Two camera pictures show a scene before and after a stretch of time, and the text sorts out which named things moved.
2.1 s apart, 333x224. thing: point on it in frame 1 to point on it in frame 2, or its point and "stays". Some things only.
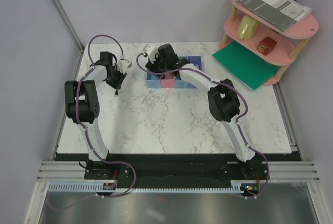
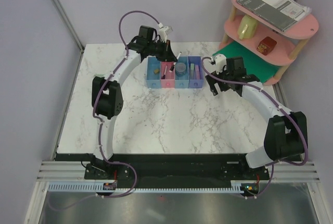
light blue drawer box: x=152 y=81 stays
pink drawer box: x=168 y=82 stays
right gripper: x=152 y=66 to x=212 y=81
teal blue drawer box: x=179 y=83 stays
